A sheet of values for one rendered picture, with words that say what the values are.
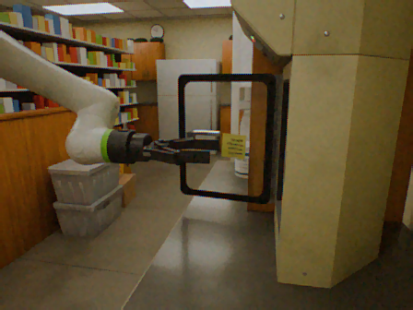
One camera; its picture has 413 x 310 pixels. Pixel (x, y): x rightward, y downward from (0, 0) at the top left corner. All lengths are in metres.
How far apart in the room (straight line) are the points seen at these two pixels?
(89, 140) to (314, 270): 0.62
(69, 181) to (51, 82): 1.97
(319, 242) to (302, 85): 0.32
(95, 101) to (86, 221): 2.07
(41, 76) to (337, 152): 0.71
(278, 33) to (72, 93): 0.55
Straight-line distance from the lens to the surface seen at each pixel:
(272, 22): 0.58
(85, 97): 0.87
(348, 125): 0.59
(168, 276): 0.71
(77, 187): 2.76
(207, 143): 0.80
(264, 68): 0.94
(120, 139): 0.77
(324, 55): 0.58
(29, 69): 0.86
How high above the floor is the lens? 1.36
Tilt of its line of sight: 14 degrees down
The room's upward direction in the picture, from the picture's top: straight up
